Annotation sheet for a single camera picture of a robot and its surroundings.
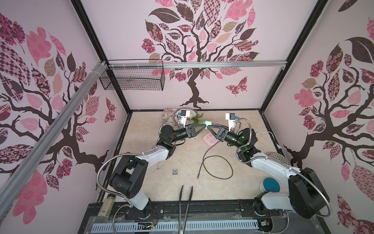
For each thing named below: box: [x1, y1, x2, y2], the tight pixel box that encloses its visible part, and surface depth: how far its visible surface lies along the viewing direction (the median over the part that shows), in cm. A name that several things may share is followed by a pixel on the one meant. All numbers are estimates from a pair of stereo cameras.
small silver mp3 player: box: [172, 168, 178, 176], surface depth 89 cm
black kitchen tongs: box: [178, 184, 194, 234], surface depth 71 cm
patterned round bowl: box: [267, 152, 289, 166], surface depth 91 cm
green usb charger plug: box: [202, 120, 212, 129], surface depth 71 cm
